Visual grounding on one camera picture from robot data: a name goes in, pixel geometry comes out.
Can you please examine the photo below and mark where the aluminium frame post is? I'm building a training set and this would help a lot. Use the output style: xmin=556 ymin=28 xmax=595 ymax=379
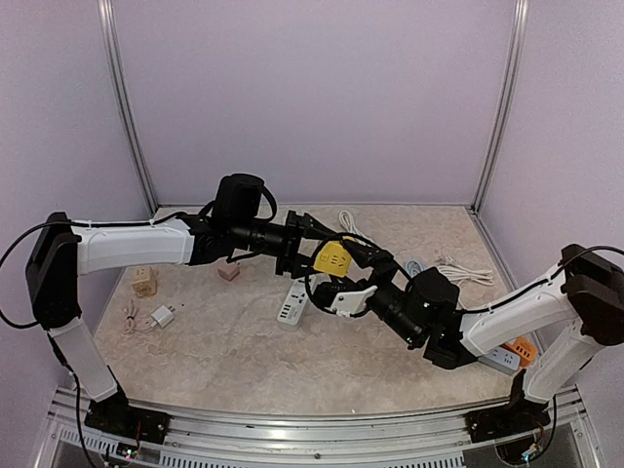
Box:
xmin=471 ymin=0 xmax=530 ymax=217
xmin=97 ymin=0 xmax=159 ymax=215

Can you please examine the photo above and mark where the right aluminium frame post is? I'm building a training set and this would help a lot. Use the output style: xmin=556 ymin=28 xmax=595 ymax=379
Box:
xmin=471 ymin=0 xmax=530 ymax=217

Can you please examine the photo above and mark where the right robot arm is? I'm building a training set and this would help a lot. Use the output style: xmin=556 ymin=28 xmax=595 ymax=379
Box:
xmin=331 ymin=238 xmax=623 ymax=433

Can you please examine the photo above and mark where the white charger with cable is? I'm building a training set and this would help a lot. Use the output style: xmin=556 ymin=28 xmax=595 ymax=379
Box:
xmin=124 ymin=300 xmax=175 ymax=334

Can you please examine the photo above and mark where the front aluminium rail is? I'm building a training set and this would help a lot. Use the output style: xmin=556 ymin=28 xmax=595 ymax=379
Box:
xmin=46 ymin=384 xmax=601 ymax=468

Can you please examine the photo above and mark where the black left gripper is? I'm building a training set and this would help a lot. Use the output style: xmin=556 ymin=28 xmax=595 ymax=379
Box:
xmin=232 ymin=210 xmax=343 ymax=279

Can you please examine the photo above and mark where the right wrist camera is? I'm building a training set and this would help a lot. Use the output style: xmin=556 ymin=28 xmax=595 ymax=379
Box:
xmin=312 ymin=282 xmax=377 ymax=318

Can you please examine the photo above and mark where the blue power strip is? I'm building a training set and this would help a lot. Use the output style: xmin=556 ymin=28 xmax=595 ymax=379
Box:
xmin=404 ymin=259 xmax=521 ymax=375

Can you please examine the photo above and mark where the yellow cube socket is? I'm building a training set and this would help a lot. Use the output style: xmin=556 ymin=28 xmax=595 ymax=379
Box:
xmin=313 ymin=241 xmax=352 ymax=278

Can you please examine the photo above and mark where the left aluminium frame post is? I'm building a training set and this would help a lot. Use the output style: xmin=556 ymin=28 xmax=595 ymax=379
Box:
xmin=97 ymin=0 xmax=159 ymax=215

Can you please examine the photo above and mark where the beige cube socket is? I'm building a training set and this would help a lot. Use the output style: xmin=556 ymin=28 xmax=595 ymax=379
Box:
xmin=131 ymin=266 xmax=158 ymax=297

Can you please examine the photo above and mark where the pink plug adapter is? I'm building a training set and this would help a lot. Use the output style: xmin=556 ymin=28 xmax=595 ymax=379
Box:
xmin=216 ymin=263 xmax=241 ymax=282

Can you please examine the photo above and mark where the white power strip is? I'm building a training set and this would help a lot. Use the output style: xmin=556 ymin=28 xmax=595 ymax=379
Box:
xmin=276 ymin=210 xmax=365 ymax=333

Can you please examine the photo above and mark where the orange power strip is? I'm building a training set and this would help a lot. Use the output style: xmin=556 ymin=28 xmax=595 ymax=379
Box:
xmin=501 ymin=337 xmax=537 ymax=369

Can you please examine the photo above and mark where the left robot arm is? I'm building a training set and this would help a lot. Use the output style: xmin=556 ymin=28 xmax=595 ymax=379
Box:
xmin=25 ymin=174 xmax=338 ymax=434

